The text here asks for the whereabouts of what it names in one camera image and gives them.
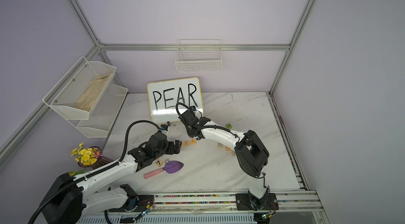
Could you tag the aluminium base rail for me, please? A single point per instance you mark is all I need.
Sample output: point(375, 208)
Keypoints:
point(204, 202)

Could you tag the whiteboard with PEAR text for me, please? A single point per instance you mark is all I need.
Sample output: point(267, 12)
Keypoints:
point(163, 97)

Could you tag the beige cloth in shelf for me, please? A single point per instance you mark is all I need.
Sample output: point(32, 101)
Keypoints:
point(87, 100)

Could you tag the yellow flower bouquet vase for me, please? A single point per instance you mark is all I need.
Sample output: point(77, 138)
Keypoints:
point(90, 157)

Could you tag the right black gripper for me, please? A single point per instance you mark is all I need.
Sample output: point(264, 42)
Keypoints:
point(199, 120)

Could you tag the upper white mesh shelf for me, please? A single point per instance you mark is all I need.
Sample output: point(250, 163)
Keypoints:
point(63, 96)

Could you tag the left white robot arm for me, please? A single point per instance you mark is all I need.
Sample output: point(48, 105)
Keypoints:
point(73, 198)

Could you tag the lower white mesh shelf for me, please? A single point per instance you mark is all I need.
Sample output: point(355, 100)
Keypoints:
point(104, 115)

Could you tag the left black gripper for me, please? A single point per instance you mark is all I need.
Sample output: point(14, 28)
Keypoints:
point(171, 150)

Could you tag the white wire wall basket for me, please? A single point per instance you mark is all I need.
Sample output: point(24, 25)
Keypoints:
point(199, 55)

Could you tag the black Z letter block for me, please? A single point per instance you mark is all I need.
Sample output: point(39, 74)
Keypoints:
point(159, 163)

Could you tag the purple pink toy trowel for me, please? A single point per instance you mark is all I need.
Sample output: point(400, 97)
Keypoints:
point(170, 168)

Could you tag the white mesh shelf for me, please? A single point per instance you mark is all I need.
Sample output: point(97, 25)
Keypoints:
point(63, 96)
point(104, 115)

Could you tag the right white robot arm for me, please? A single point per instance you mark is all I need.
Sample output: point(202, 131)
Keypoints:
point(251, 153)

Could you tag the sunflower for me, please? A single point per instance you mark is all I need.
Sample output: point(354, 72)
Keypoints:
point(73, 173)

